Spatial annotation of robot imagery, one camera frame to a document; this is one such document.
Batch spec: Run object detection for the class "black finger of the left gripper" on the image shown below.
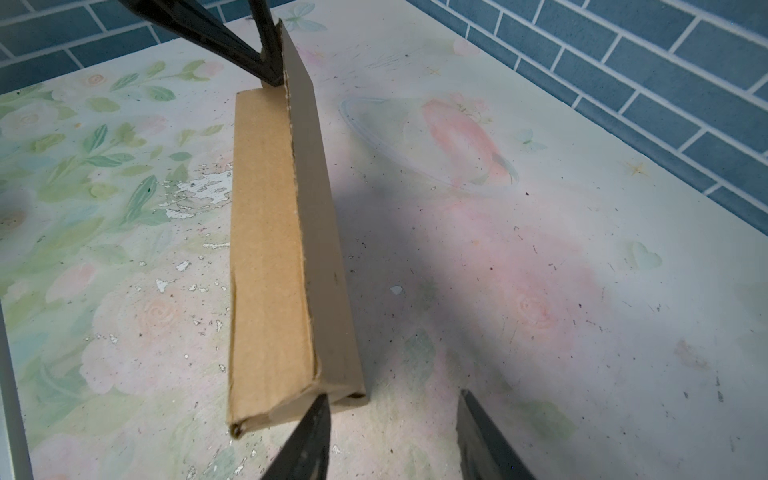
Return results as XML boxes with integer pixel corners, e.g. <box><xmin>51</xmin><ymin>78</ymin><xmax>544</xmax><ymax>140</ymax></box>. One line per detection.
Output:
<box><xmin>248</xmin><ymin>0</ymin><xmax>282</xmax><ymax>66</ymax></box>
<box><xmin>120</xmin><ymin>0</ymin><xmax>282</xmax><ymax>87</ymax></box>

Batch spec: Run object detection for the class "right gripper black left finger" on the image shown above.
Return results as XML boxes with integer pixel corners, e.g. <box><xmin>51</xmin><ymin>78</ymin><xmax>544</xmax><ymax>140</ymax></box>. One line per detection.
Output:
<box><xmin>262</xmin><ymin>394</ymin><xmax>331</xmax><ymax>480</ymax></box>

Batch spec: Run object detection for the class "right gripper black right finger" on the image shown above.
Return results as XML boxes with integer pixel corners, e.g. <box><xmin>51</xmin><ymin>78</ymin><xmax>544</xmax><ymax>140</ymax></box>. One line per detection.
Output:
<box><xmin>456</xmin><ymin>389</ymin><xmax>535</xmax><ymax>480</ymax></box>

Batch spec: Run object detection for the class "aluminium front rail frame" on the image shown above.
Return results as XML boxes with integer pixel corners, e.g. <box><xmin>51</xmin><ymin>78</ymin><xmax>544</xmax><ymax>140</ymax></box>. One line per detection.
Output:
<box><xmin>0</xmin><ymin>316</ymin><xmax>34</xmax><ymax>480</ymax></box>

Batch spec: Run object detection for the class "brown cardboard paper box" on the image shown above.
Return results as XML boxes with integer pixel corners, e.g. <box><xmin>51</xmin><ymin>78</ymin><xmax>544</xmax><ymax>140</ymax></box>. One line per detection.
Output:
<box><xmin>227</xmin><ymin>33</ymin><xmax>367</xmax><ymax>439</ymax></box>

